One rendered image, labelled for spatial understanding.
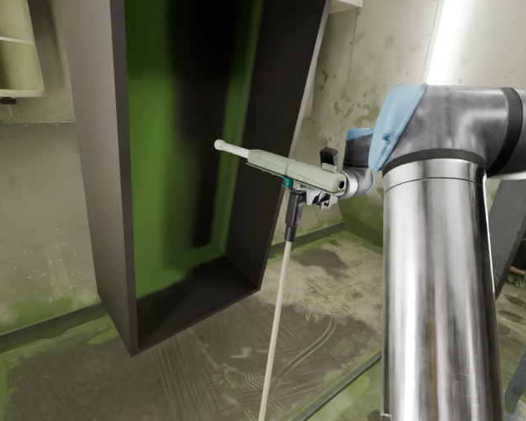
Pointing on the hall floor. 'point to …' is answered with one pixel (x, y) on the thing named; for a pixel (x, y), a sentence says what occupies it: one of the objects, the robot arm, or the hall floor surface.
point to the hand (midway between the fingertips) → (295, 183)
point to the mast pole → (525, 368)
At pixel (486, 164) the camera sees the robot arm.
